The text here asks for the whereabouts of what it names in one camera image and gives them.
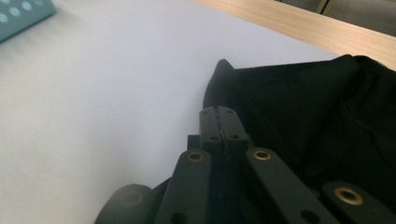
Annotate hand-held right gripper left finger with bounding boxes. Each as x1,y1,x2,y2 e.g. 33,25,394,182
187,106,225,156

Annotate light blue plastic basket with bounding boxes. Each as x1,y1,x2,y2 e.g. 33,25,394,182
0,0,58,44

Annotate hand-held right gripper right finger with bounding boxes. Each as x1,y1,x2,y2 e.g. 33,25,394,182
221,106,254,154

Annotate black shorts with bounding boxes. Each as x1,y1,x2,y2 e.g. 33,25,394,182
202,54,396,216

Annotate white table mat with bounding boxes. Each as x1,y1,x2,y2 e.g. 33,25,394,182
0,0,340,224

